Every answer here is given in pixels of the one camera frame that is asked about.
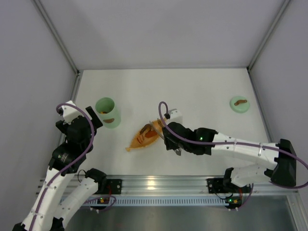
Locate metal tongs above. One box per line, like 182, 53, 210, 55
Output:
149, 118, 181, 156

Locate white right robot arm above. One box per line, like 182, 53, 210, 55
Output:
162, 122, 296, 190

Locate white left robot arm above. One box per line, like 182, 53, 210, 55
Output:
13, 101, 107, 231

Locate green cylindrical container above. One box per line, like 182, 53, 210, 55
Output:
95, 97, 121, 129

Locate orange carrot food piece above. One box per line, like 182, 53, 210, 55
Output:
145, 130, 157, 138

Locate woven fish-shaped basket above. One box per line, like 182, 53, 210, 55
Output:
126, 119, 164, 152

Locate green container lid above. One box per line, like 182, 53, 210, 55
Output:
229, 96, 250, 114

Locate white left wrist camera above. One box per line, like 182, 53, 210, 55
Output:
56, 104, 82, 124

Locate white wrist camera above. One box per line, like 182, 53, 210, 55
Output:
56, 104, 82, 124
167, 109, 183, 124

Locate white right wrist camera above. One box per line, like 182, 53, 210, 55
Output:
167, 109, 183, 124

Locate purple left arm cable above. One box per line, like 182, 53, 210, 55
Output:
28, 103, 94, 229

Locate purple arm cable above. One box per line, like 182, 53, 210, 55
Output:
158, 101, 308, 190
28, 103, 94, 229

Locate aluminium mounting rail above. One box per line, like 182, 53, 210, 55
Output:
36, 175, 298, 196

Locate black right base bracket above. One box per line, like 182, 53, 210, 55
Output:
206, 178, 228, 194

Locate black base bracket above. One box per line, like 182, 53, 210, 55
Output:
106, 179, 123, 195
206, 178, 228, 194

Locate black left base bracket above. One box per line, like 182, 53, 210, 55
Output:
106, 179, 123, 195

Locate slotted cable duct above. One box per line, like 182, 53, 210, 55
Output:
60, 195, 241, 207

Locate left aluminium frame post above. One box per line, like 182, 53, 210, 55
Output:
32, 0, 80, 75

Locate aluminium frame post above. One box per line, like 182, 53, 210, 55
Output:
32, 0, 80, 75
247, 0, 292, 72

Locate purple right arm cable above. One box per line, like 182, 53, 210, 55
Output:
158, 101, 308, 190

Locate right aluminium frame post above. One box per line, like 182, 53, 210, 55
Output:
247, 0, 292, 72

